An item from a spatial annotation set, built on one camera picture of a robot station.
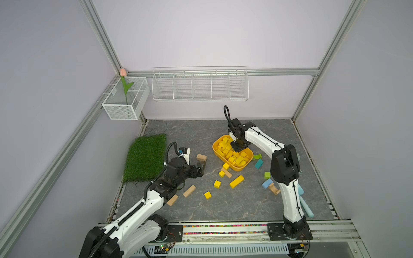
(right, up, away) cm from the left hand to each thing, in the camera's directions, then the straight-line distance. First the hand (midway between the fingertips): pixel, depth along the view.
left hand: (198, 163), depth 81 cm
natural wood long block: (-5, -16, +6) cm, 18 cm away
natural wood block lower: (-13, -19, +1) cm, 23 cm away
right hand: (+24, +8, +17) cm, 30 cm away
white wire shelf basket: (0, +46, +18) cm, 50 cm away
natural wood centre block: (+16, -7, +12) cm, 21 cm away
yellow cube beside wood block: (+15, -4, +13) cm, 20 cm away
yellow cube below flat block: (+10, -13, +6) cm, 17 cm away
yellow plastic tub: (+15, -1, +12) cm, 19 cm away
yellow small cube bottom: (+5, -18, +4) cm, 19 cm away
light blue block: (+37, -12, +6) cm, 39 cm away
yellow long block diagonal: (+21, -12, +10) cm, 26 cm away
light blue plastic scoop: (+54, -22, -1) cm, 58 cm away
